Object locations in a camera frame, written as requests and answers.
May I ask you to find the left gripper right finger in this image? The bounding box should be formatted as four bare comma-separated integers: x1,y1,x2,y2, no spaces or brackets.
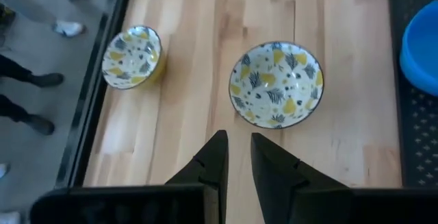
250,132,352,224

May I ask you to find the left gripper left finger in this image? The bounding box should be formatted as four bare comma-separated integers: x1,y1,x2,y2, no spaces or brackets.
165,129,229,224

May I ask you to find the leaf patterned ceramic bowl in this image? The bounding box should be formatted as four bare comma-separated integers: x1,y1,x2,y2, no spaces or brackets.
228,40,325,130
101,25,168,90

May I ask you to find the blue plastic bowl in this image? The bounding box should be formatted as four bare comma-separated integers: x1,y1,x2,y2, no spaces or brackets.
399,0,438,97

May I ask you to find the black perforated metal tray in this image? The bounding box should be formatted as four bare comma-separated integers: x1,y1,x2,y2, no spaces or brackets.
387,0,438,188

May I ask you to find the person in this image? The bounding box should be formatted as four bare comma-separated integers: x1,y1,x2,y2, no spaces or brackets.
0,54,65,136
0,0,96,39

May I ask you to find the black aluminium table frame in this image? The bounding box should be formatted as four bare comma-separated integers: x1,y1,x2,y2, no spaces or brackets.
54,0,137,189

